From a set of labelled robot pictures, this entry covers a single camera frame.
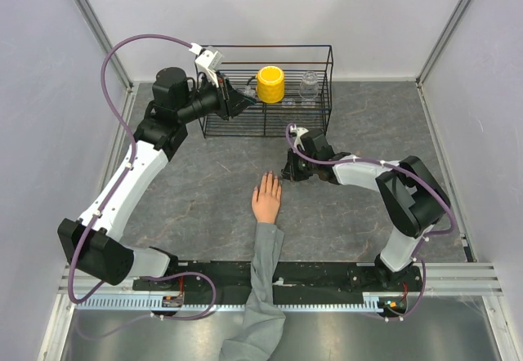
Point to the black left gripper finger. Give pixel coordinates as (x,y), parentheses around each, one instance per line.
(237,93)
(241,103)

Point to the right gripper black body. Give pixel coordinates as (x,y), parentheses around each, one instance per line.
(301,167)

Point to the grey sleeved forearm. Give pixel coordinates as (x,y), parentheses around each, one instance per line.
(263,322)

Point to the small clear glass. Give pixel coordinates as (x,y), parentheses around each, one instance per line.
(288,103)

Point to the clear upturned glass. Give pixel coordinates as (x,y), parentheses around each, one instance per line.
(309,88)

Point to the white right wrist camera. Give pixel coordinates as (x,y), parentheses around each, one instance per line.
(294,135)

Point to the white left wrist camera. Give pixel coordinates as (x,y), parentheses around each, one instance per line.
(208,61)

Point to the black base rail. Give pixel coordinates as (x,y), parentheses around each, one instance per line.
(285,283)

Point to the black wire dish rack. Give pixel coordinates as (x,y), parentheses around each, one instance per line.
(241,62)

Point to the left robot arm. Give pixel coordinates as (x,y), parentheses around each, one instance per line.
(91,243)

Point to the yellow mug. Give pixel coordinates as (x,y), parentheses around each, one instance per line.
(269,84)

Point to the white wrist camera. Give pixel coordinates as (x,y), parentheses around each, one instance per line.
(208,61)
(294,135)

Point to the glitter nail polish bottle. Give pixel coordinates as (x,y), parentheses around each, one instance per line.
(250,92)

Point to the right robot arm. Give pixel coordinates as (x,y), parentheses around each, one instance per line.
(414,200)

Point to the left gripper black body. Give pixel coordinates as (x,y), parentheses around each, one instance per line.
(219,103)

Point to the person's left hand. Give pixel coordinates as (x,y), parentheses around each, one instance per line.
(266,199)

